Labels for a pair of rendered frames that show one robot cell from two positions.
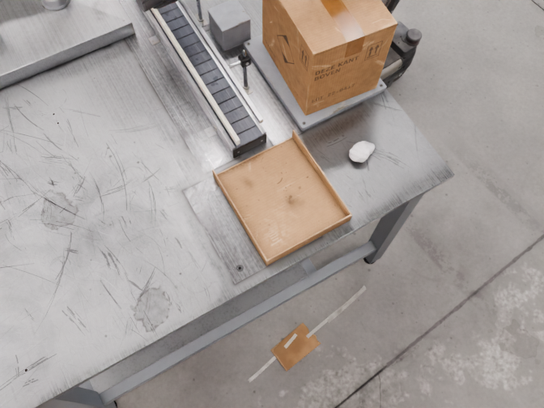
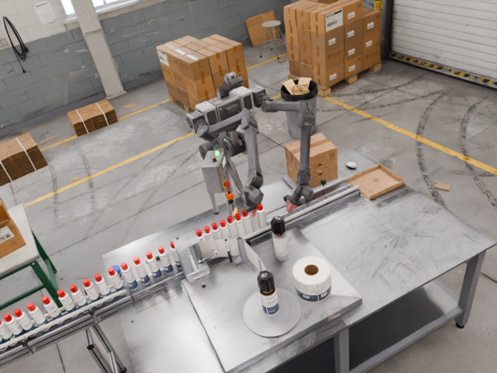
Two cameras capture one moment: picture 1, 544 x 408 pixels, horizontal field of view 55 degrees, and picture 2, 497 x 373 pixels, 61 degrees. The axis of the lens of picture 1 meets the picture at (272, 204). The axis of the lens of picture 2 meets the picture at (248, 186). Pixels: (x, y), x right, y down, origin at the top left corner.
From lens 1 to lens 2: 2.73 m
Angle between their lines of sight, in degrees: 52
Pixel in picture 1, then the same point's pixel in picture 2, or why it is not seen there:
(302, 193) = (371, 177)
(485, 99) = not seen: hidden behind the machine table
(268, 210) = (381, 185)
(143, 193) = (382, 218)
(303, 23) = (323, 149)
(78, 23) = (298, 245)
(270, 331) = not seen: hidden behind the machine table
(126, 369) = (442, 294)
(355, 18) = (319, 140)
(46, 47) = (313, 253)
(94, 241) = (409, 229)
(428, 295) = not seen: hidden behind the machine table
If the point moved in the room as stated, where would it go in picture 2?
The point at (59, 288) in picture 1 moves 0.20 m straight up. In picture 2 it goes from (433, 235) to (437, 210)
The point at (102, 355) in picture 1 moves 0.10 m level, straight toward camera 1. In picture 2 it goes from (455, 219) to (458, 209)
